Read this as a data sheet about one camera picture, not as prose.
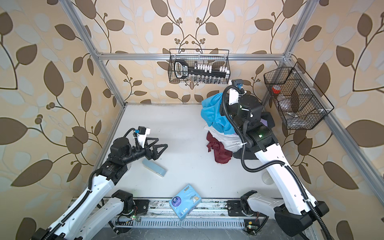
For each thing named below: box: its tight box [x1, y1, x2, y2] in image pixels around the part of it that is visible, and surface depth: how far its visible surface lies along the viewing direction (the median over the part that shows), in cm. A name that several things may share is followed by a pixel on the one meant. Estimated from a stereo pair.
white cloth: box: [203, 124, 243, 153], surface depth 96 cm
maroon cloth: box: [206, 131, 233, 164], surface depth 93 cm
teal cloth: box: [200, 92, 236, 135], surface depth 67 cm
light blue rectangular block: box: [142, 159, 167, 177], surface depth 88 cm
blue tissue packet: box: [168, 183, 202, 221], surface depth 73 cm
